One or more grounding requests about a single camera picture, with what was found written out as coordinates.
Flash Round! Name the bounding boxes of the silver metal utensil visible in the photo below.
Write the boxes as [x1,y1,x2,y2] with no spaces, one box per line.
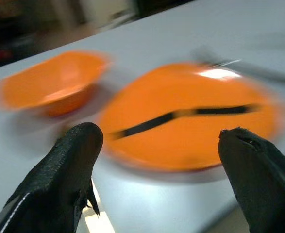
[190,47,285,85]

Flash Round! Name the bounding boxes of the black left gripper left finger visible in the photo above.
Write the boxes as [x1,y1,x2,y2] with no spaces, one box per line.
[0,122,104,233]

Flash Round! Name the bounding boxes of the orange plastic bowl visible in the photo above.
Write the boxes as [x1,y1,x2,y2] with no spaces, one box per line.
[0,50,113,117]

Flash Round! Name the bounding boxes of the black utensil handle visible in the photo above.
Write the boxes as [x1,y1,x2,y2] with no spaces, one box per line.
[109,103,263,141]

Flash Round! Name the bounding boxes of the orange plastic plate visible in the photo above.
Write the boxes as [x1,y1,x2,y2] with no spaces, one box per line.
[97,62,285,173]

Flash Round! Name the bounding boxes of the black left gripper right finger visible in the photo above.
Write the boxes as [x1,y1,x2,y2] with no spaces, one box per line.
[218,126,285,233]

